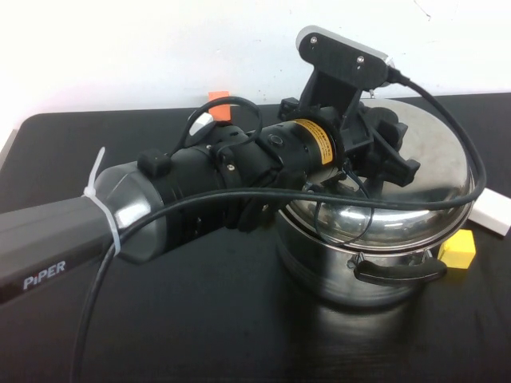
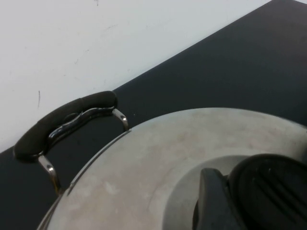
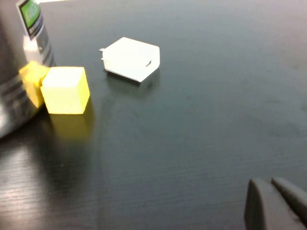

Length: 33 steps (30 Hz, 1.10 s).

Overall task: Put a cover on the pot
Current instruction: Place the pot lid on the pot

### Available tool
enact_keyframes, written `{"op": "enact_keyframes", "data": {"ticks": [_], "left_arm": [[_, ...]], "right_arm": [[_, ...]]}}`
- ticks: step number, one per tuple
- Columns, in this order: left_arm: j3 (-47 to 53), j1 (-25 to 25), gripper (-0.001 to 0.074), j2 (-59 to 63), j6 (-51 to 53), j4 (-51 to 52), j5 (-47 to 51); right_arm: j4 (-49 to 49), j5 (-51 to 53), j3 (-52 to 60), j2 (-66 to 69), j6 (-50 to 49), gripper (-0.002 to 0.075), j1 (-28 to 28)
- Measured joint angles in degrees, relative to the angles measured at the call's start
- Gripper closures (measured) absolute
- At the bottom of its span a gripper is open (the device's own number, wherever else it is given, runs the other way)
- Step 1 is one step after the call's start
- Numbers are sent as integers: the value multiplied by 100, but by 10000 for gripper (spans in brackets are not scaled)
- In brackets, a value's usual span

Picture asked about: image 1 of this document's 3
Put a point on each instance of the orange cube block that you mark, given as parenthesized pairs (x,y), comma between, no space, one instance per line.
(219,112)

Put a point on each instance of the white usb wall charger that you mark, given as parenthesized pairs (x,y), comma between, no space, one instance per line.
(491,213)

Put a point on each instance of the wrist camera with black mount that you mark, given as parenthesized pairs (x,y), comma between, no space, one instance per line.
(343,56)

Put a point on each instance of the white zip tie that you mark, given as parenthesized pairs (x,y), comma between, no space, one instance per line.
(101,207)

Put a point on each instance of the white cube block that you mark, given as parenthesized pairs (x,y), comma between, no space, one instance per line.
(200,124)

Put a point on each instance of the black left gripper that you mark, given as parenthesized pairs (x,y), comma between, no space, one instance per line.
(355,135)

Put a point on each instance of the steel lid with black knob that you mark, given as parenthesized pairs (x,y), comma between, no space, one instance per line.
(431,167)

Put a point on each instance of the black left Piper robot arm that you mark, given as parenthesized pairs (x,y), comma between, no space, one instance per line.
(199,167)

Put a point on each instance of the yellow cube block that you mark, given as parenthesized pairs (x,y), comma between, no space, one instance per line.
(457,249)

